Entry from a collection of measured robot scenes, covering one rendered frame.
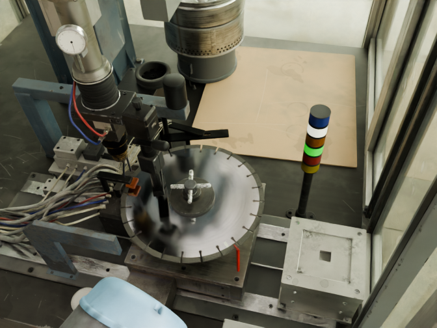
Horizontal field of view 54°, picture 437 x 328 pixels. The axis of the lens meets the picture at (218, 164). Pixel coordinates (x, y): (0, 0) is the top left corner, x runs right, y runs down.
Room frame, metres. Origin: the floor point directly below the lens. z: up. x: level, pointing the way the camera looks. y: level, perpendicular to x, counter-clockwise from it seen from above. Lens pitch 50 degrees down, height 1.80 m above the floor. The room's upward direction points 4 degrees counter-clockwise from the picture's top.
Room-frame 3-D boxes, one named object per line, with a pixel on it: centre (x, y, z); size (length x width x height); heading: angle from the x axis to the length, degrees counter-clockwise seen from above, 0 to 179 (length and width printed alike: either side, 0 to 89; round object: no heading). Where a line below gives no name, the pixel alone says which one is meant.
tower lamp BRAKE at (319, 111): (0.68, -0.23, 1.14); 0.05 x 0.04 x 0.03; 163
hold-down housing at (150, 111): (0.62, 0.15, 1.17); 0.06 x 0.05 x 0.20; 64
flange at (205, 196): (0.62, 0.07, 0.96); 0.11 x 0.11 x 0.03
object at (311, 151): (0.68, -0.23, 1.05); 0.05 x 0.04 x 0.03; 163
